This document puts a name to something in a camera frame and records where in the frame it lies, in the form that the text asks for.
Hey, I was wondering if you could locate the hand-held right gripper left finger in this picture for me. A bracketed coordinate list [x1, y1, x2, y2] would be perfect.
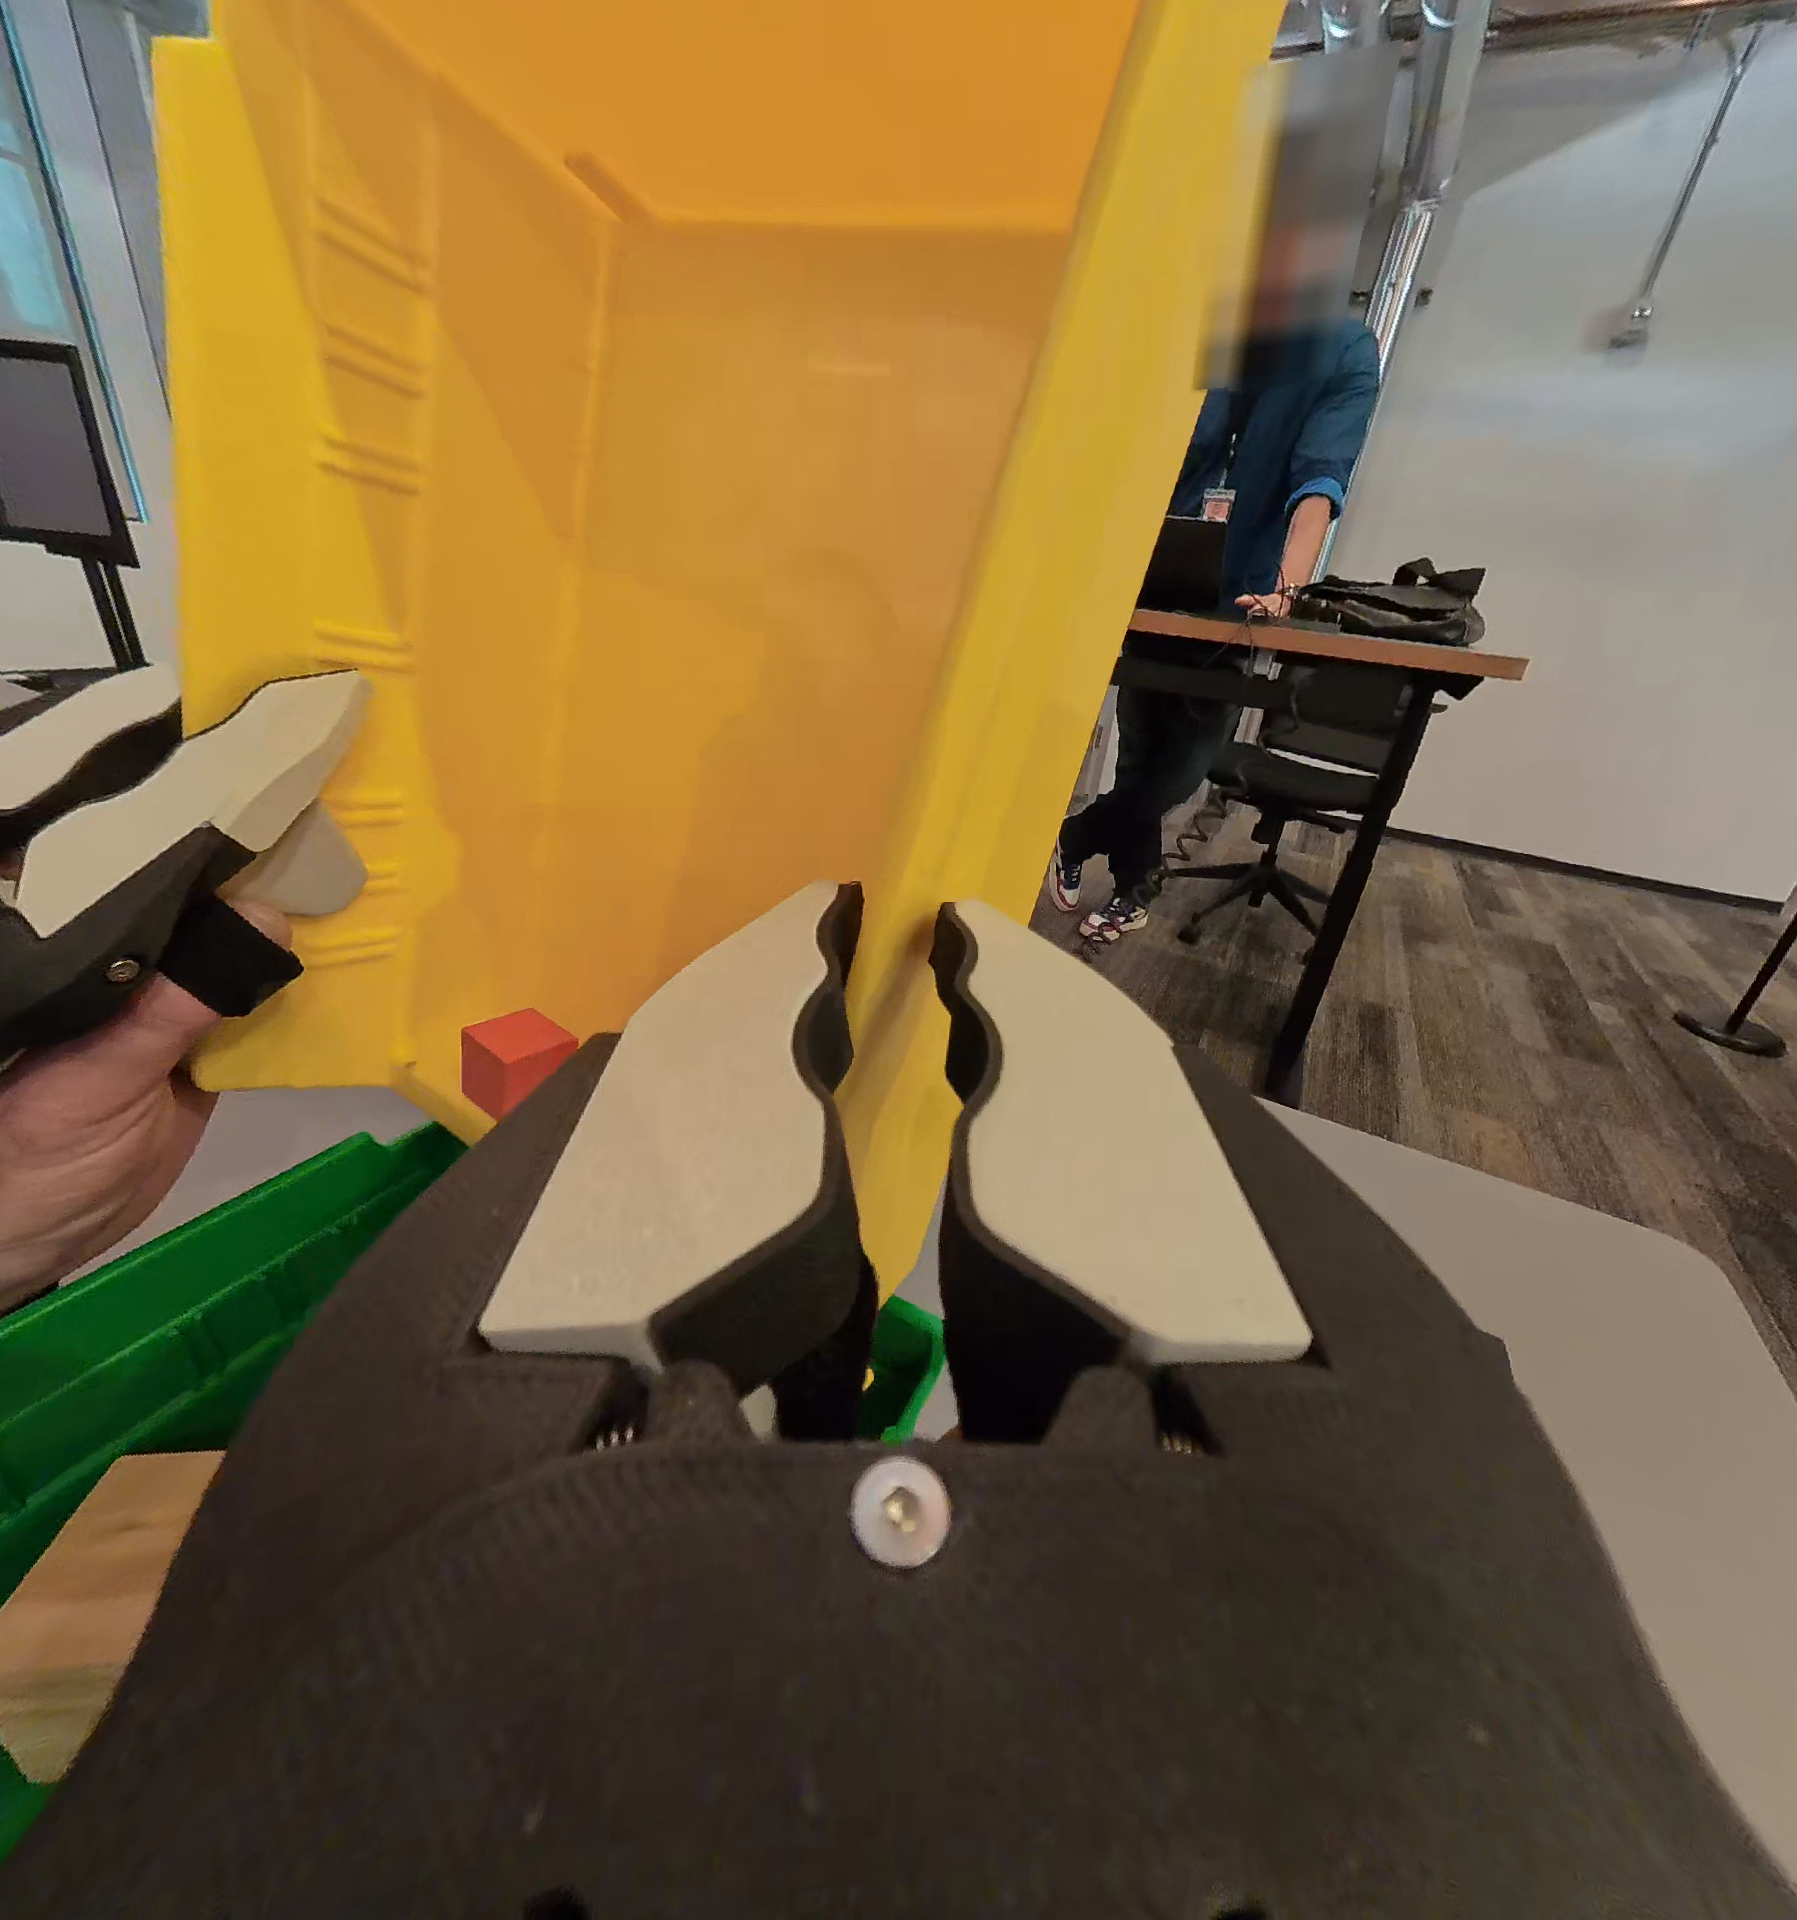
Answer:
[479, 880, 877, 1442]

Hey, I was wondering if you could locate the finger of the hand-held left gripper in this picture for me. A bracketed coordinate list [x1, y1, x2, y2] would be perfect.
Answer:
[11, 666, 376, 940]
[0, 665, 188, 855]

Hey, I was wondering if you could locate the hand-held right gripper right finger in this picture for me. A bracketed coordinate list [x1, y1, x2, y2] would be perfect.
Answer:
[929, 900, 1315, 1443]

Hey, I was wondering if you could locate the small red cube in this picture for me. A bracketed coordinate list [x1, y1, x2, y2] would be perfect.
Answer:
[460, 1007, 579, 1122]

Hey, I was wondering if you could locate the green plastic box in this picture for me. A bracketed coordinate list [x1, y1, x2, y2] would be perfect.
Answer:
[0, 1118, 945, 1920]

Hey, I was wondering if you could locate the large plain wooden cube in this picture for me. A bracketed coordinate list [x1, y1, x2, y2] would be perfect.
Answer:
[0, 1446, 228, 1786]

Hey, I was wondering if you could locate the yellow plastic box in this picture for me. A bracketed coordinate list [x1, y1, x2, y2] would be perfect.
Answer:
[152, 0, 1291, 1306]

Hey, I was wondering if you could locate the person's left hand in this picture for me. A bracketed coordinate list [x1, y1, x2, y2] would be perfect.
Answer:
[0, 975, 225, 1347]

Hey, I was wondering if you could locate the black display on stand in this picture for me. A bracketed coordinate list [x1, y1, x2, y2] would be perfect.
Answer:
[0, 332, 146, 670]

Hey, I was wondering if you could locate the black office chair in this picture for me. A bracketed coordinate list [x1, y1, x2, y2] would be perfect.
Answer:
[1176, 661, 1426, 962]

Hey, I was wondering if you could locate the brown top desk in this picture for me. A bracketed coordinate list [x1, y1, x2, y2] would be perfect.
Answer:
[1124, 607, 1529, 1110]

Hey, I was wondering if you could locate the black laptop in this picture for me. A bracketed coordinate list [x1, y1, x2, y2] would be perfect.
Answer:
[1139, 512, 1234, 616]

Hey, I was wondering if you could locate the black bag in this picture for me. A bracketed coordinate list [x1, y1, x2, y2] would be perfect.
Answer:
[1293, 558, 1488, 649]

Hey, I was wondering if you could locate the black stanchion post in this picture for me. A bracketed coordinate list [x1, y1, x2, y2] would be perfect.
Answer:
[1675, 830, 1797, 1060]

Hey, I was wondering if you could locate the grey wall conduit pipe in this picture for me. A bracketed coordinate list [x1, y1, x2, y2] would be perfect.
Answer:
[1608, 22, 1770, 353]

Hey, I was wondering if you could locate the vertical silver duct pipe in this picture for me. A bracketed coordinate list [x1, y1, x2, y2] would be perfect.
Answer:
[1364, 0, 1492, 338]

